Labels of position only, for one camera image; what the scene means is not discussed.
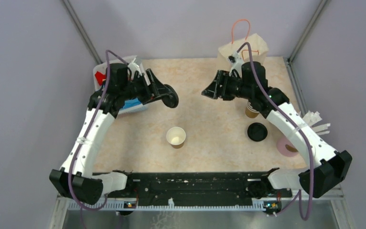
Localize white wrapped straws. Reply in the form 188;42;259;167
302;111;331;135

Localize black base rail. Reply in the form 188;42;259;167
94;172;293;215

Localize pink holder cup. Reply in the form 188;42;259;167
276;136;299;157

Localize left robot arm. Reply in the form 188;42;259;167
49;62;179;207

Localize black lid stack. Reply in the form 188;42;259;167
247;123;268;142

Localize red snack bag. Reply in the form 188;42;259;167
94;71;107;86

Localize brown paper cup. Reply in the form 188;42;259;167
166;126;186;149

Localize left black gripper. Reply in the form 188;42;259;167
121;68;172;105

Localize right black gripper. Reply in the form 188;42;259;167
202;71;253;101

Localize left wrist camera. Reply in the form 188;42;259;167
128;56;142;81

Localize black cup lid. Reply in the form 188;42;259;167
162;84;179;108

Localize blue snack bag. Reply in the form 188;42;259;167
119;98;143;113

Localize white plastic basket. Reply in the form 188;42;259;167
92;55;147;115

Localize stack of paper cups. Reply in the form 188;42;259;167
245;102;260;118

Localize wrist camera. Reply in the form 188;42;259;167
228;52;244;78
128;56;142;81

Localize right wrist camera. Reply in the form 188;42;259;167
228;52;244;78

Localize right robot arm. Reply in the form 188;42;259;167
202;62;352;198

